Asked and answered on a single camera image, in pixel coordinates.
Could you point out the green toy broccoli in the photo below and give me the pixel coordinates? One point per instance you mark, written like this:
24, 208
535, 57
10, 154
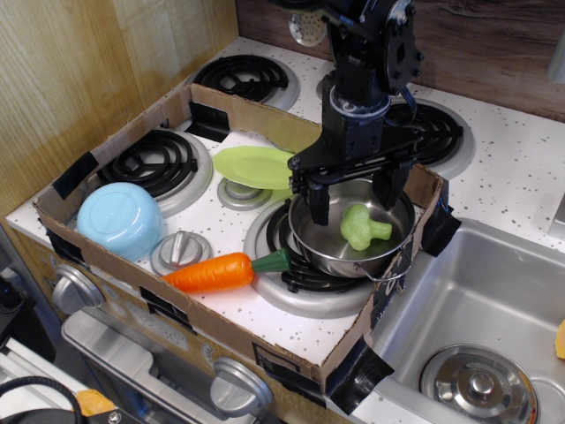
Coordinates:
359, 229

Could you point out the silver oven knob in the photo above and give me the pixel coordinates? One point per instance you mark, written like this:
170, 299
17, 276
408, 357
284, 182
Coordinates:
74, 291
237, 391

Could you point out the silver stove knob front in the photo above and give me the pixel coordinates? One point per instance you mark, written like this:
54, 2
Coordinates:
179, 250

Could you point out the hanging metal strainer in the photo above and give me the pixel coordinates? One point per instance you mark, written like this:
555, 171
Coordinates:
307, 28

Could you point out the silver oven door handle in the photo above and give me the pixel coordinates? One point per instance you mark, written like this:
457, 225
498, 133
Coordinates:
150, 383

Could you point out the back left stove burner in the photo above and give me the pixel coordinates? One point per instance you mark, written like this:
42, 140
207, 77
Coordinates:
254, 78

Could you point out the back right stove burner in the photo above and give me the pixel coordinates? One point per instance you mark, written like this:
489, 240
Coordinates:
448, 145

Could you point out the light blue plastic bowl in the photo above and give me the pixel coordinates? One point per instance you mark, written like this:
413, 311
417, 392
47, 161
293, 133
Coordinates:
123, 218

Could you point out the front left stove burner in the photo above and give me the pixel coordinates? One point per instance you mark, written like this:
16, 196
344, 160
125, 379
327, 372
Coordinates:
174, 167

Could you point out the silver oven knob right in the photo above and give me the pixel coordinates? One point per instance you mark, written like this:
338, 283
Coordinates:
237, 391

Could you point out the orange object in sink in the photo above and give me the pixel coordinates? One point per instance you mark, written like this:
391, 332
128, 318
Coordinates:
559, 342

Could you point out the silver stove knob middle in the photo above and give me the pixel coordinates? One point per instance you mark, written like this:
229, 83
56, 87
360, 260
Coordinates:
240, 197

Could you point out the stainless steel pan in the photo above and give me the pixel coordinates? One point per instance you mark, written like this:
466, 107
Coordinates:
325, 248

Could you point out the silver stove knob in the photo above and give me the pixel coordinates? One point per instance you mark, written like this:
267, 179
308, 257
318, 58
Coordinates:
179, 250
322, 88
240, 197

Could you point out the green plastic plate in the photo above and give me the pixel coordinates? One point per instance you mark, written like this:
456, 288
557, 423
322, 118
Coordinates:
256, 167

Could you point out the stove burner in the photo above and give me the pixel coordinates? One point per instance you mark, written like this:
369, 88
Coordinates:
304, 290
448, 145
254, 78
174, 167

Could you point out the silver stove knob back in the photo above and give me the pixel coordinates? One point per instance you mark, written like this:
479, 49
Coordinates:
322, 88

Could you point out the front right stove burner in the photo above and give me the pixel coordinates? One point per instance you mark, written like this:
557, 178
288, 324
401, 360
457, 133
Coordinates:
304, 290

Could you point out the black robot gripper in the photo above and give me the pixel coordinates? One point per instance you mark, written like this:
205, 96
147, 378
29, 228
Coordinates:
357, 141

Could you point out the silver oven knob left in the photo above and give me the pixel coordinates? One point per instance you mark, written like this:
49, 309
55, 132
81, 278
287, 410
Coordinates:
74, 291

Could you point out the orange object bottom left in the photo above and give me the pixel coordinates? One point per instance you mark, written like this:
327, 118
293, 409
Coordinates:
92, 402

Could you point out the silver toy sink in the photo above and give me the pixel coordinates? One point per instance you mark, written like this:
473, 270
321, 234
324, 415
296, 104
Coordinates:
487, 288

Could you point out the stainless steel pot lid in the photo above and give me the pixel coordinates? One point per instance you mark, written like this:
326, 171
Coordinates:
481, 384

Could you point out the orange toy carrot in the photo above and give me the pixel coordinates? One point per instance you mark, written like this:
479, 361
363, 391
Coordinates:
227, 272

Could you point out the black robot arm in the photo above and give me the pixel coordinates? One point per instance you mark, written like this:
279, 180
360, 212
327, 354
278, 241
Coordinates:
366, 106

